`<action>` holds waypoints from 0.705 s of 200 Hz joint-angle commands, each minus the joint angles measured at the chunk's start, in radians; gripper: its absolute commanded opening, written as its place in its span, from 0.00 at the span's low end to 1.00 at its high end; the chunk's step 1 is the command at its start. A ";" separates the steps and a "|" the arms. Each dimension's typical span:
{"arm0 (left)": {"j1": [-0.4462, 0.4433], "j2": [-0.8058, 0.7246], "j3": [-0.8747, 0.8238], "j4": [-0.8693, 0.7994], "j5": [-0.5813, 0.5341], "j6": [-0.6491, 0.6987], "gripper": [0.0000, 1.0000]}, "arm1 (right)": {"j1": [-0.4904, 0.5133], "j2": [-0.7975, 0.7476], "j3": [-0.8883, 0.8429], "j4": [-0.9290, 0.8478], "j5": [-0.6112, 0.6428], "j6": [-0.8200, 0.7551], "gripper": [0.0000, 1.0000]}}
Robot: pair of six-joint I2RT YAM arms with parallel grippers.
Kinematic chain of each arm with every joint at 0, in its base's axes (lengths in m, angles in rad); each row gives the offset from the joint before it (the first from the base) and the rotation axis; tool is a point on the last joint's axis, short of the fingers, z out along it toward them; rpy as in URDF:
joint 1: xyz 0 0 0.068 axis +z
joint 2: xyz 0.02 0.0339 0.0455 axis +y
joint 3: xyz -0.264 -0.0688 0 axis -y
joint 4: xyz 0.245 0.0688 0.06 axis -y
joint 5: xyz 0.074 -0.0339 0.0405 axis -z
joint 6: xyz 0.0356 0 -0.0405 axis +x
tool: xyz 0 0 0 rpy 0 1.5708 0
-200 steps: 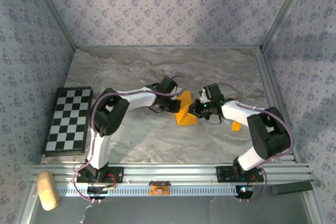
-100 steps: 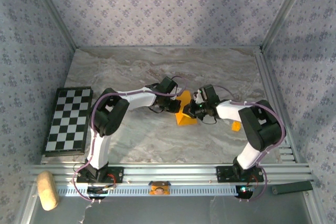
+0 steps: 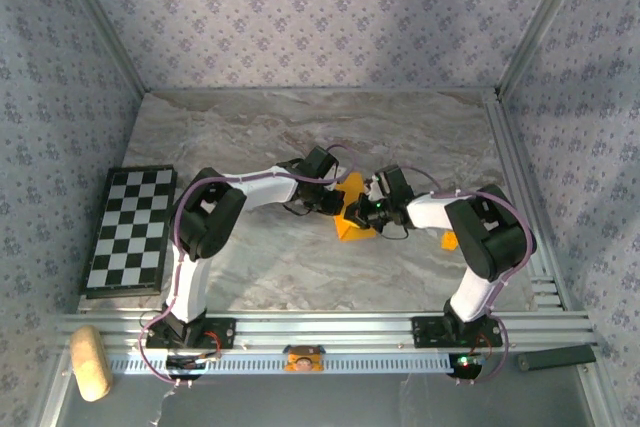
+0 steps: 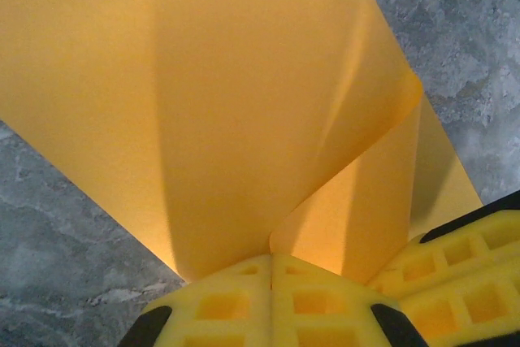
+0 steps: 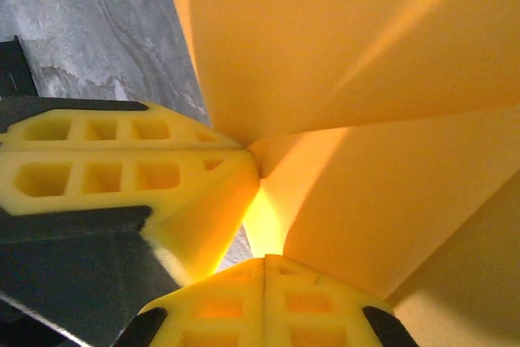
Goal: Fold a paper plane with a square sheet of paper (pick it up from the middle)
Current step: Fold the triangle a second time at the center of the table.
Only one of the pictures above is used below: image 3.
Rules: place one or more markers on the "orange paper sheet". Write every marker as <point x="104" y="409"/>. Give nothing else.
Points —
<point x="354" y="186"/>

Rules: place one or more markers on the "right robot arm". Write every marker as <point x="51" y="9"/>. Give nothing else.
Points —
<point x="430" y="212"/>

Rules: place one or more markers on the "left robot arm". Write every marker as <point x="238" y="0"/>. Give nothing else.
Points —
<point x="260" y="187"/>

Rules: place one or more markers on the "small orange block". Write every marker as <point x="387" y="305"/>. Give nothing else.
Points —
<point x="449" y="242"/>

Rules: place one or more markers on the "circuit board with status light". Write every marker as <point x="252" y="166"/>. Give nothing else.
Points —
<point x="467" y="363"/>

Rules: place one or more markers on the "black white checkerboard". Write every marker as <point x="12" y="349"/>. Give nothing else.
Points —
<point x="130" y="232"/>

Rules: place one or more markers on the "black bar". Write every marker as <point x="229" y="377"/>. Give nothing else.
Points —
<point x="555" y="358"/>

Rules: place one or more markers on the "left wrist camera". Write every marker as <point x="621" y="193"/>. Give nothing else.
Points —
<point x="340" y="178"/>

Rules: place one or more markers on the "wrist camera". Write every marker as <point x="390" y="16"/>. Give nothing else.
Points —
<point x="374" y="189"/>
<point x="340" y="178"/>

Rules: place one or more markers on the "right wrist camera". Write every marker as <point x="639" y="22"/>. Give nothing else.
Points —
<point x="374" y="189"/>

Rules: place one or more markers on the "aluminium front rail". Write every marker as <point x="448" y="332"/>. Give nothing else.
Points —
<point x="325" y="329"/>

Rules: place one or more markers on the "aluminium side rail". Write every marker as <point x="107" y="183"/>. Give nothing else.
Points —
<point x="505" y="147"/>

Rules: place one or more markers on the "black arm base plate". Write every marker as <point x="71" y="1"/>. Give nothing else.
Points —
<point x="427" y="332"/>
<point x="220" y="333"/>

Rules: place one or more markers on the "aluminium frame post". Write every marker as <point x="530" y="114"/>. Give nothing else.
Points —
<point x="104" y="22"/>
<point x="541" y="22"/>

